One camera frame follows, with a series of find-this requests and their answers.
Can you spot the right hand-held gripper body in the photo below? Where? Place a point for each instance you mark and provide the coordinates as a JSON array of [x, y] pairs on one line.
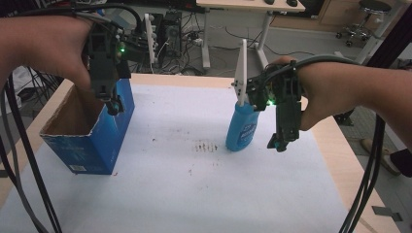
[[286, 97]]

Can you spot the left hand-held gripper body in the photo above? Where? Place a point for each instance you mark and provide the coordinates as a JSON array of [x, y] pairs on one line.
[[103, 64]]

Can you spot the person's right hand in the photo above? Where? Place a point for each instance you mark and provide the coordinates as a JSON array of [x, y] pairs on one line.
[[327, 90]]

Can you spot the person's left hand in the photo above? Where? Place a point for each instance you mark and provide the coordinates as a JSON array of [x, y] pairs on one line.
[[61, 45]]

